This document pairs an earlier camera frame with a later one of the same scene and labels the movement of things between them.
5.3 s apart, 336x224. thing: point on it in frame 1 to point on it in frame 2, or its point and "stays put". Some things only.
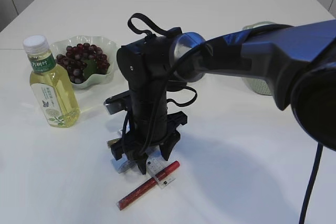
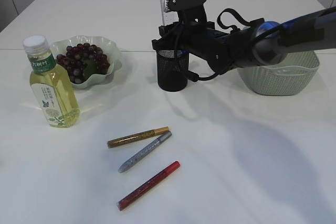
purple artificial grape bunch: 82,60 stays put
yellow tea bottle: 52,88 stays put
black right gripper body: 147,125 to 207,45
